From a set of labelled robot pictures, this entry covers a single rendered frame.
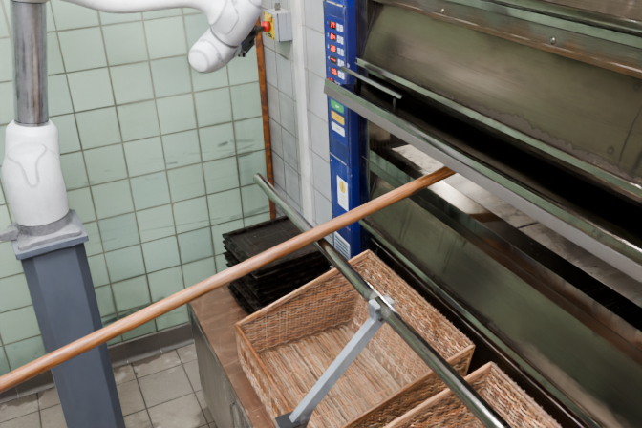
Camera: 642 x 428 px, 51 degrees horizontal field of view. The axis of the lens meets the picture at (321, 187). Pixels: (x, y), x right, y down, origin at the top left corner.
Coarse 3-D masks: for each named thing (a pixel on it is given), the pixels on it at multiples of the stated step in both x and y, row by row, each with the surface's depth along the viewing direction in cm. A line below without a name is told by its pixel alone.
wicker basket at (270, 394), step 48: (336, 288) 215; (384, 288) 206; (240, 336) 200; (288, 336) 213; (336, 336) 218; (384, 336) 206; (288, 384) 199; (336, 384) 198; (384, 384) 197; (432, 384) 170
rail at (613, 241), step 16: (352, 96) 176; (384, 112) 162; (416, 128) 150; (432, 144) 145; (448, 144) 141; (464, 160) 136; (480, 160) 133; (496, 176) 127; (528, 192) 120; (544, 208) 117; (560, 208) 113; (576, 224) 110; (592, 224) 108; (608, 240) 105; (624, 240) 103; (640, 256) 100
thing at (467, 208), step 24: (384, 168) 200; (408, 168) 191; (432, 192) 178; (456, 192) 176; (456, 216) 170; (480, 216) 164; (504, 240) 154; (528, 240) 153; (528, 264) 147; (552, 264) 143; (552, 288) 142; (576, 288) 135; (600, 288) 135; (600, 312) 131; (624, 312) 127; (624, 336) 126
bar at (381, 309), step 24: (288, 216) 173; (336, 264) 150; (360, 288) 140; (384, 312) 132; (360, 336) 136; (408, 336) 125; (336, 360) 137; (432, 360) 119; (456, 384) 113; (312, 408) 137; (480, 408) 108
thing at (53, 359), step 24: (408, 192) 165; (360, 216) 161; (288, 240) 156; (312, 240) 156; (240, 264) 151; (264, 264) 152; (192, 288) 147; (216, 288) 149; (144, 312) 143; (96, 336) 139; (48, 360) 136; (0, 384) 133
